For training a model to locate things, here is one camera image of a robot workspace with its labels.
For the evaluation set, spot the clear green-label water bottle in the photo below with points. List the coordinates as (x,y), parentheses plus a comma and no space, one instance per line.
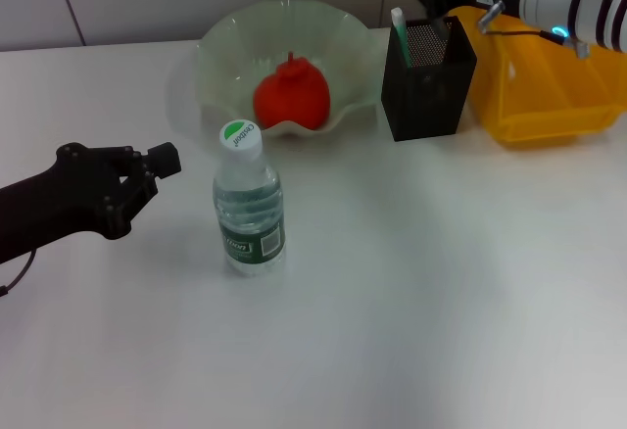
(250,233)

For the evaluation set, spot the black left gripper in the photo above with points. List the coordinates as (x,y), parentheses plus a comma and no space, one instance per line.
(54,199)

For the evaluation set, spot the yellow plastic storage bin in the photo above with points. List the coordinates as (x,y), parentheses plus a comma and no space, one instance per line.
(553,96)

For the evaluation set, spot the black mesh pen holder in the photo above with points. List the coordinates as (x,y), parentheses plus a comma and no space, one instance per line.
(421,101)

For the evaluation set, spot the orange fruit with knob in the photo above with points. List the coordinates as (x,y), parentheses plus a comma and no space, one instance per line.
(294,98)

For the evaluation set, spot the pale green wavy fruit bowl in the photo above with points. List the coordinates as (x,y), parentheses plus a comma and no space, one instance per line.
(343,42)

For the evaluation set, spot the green pen with white cap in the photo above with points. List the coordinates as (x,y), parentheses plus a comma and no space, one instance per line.
(401,32)

